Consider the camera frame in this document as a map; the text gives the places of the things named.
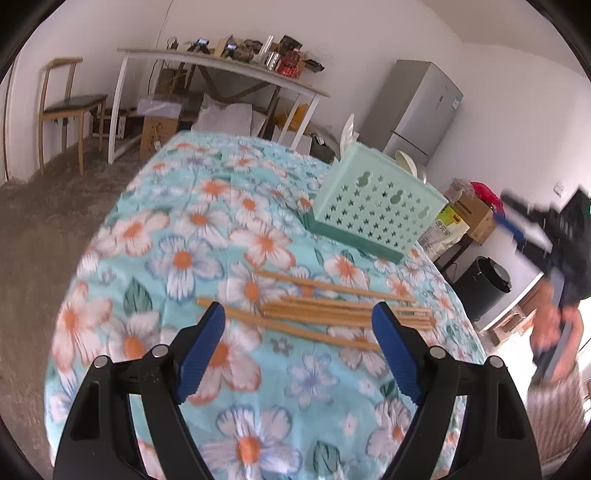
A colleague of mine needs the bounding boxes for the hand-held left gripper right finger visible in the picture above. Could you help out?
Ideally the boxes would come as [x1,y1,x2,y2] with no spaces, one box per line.
[372,301,542,480]

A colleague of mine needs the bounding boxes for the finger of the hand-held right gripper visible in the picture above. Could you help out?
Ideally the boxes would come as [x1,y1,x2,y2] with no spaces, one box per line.
[493,213,552,268]
[501,193,552,222]

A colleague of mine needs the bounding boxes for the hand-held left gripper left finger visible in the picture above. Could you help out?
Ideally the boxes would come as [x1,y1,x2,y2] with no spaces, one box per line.
[53,301,227,480]

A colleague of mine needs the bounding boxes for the bundle of wooden chopsticks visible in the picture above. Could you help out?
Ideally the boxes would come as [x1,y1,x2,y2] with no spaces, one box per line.
[197,270,435,352]

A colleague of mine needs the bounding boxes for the cream plastic ladle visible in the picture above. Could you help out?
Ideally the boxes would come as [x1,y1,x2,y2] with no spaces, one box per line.
[394,149,417,179]

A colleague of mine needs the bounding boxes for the green perforated utensil holder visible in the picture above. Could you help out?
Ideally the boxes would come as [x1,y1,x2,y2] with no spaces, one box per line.
[302,142,450,264]

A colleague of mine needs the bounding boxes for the cream rice paddle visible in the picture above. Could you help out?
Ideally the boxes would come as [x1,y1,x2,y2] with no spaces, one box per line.
[338,113,359,160]

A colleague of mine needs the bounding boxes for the person's right hand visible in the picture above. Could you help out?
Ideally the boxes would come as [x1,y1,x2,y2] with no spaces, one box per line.
[530,281,586,384]

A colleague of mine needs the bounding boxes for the brown cardboard box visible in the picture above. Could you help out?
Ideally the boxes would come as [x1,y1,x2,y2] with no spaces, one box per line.
[450,189,497,244]

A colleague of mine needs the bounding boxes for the red plastic bag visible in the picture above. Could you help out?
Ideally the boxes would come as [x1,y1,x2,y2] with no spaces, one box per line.
[470,181,505,213]

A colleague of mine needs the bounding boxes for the black trash bin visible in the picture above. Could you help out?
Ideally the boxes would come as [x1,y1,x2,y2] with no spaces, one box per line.
[452,256,512,322]

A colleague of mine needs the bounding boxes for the yellow green rice bag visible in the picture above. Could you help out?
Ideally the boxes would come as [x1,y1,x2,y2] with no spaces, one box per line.
[418,205,469,261]

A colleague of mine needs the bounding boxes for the floral tablecloth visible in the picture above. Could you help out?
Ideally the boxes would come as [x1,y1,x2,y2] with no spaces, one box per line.
[44,130,488,480]

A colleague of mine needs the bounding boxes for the silver refrigerator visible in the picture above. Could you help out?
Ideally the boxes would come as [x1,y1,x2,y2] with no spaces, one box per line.
[359,59,464,169]

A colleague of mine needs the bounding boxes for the green sack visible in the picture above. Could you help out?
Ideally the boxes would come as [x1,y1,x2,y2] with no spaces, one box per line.
[309,134,338,163]

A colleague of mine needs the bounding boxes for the brown cardboard carton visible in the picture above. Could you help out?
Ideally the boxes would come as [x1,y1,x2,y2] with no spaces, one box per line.
[140,115,182,161]

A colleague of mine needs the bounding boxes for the white woven sack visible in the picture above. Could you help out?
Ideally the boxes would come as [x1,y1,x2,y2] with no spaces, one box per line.
[196,102,254,137]

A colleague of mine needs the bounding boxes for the yellow plastic bag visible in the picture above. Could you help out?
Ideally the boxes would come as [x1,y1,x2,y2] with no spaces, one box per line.
[277,104,308,132]

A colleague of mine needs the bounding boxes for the red packaged goods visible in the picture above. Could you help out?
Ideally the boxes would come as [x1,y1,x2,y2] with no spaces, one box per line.
[279,51,304,79]

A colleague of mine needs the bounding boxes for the wooden chair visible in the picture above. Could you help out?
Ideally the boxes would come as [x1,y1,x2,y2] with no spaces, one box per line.
[38,58,109,176]

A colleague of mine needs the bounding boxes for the white long table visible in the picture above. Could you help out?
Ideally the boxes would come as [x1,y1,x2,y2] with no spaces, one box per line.
[107,47,332,164]

